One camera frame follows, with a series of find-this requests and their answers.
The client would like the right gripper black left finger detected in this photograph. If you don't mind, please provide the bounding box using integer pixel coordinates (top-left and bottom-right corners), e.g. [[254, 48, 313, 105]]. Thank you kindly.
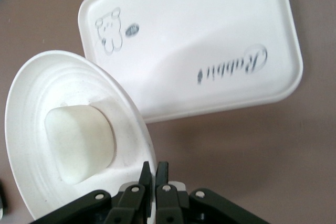
[[30, 161, 153, 224]]

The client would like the white tray with rabbit print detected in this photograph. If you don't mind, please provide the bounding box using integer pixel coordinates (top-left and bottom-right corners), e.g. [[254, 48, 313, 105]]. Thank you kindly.
[[78, 0, 304, 124]]

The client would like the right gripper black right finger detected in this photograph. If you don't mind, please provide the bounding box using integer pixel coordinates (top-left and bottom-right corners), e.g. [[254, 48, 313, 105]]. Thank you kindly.
[[154, 161, 271, 224]]

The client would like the white round ribbed plate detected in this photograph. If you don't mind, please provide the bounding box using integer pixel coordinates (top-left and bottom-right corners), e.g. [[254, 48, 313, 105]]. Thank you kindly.
[[5, 49, 158, 222]]

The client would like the white steamed bun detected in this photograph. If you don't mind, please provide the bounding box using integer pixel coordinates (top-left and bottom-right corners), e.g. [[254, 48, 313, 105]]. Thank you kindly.
[[44, 104, 117, 186]]

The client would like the brown table cover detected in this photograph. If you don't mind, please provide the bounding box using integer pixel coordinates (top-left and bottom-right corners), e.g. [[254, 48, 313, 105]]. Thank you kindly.
[[0, 0, 336, 224]]

